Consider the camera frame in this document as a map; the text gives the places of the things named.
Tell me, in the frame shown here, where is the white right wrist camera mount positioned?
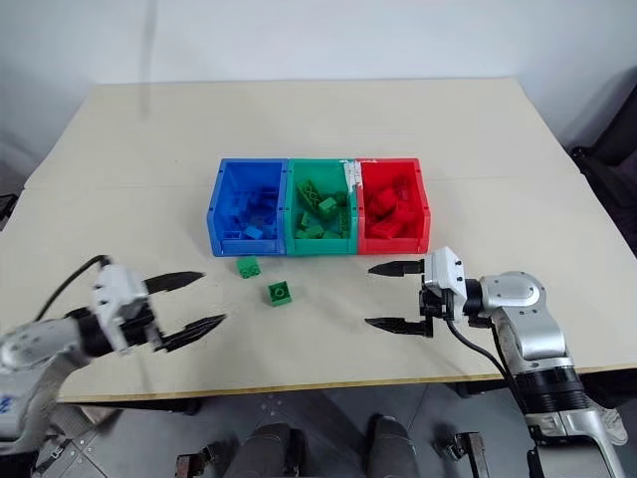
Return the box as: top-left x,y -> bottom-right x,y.
423,246 -> 469,300

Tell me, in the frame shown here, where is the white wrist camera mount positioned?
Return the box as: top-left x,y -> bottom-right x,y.
91,263 -> 151,354
423,246 -> 469,300

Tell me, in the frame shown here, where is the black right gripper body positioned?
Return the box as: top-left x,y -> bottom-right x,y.
419,284 -> 458,325

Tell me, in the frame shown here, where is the red plastic bin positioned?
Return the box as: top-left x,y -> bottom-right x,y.
354,156 -> 432,256

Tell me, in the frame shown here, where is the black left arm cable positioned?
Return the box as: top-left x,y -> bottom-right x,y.
35,255 -> 111,321

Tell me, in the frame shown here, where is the dark object at room edge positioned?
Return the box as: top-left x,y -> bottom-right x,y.
0,193 -> 17,233

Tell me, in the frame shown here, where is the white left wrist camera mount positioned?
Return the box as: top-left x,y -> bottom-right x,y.
91,263 -> 151,354

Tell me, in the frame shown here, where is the long green lattice block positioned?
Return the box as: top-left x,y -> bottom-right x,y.
296,177 -> 325,216

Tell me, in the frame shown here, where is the green plastic bin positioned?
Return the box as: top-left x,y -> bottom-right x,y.
284,157 -> 361,257

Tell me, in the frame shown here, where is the small green building block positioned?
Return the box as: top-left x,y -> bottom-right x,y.
235,255 -> 262,281

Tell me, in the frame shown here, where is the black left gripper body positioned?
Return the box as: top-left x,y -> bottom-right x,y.
117,300 -> 166,356

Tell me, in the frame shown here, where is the white tape strip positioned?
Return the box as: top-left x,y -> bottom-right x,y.
337,158 -> 364,194

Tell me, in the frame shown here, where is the grey sneaker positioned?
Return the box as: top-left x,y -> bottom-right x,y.
593,404 -> 630,446

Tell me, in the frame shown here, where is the black chair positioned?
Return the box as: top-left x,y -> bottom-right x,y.
565,68 -> 637,241

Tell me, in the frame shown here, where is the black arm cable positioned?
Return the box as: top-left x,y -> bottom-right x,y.
35,255 -> 111,321
446,318 -> 527,402

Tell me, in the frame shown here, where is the blue plastic bin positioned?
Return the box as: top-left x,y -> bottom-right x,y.
206,157 -> 291,258

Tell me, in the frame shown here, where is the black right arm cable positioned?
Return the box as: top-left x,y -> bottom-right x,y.
446,318 -> 527,402

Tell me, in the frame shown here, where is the black metal bracket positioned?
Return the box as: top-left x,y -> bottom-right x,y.
434,431 -> 487,475
175,441 -> 236,478

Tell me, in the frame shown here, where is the green block with round stud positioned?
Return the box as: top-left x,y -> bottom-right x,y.
266,280 -> 296,308

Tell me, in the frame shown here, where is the dark rounded shape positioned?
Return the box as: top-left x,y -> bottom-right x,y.
237,422 -> 306,478
367,413 -> 420,478

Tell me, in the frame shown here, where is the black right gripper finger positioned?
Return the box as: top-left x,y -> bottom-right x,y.
363,316 -> 434,341
367,258 -> 429,279

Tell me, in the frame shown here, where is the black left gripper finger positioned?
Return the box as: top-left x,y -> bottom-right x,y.
153,313 -> 228,355
141,271 -> 207,296

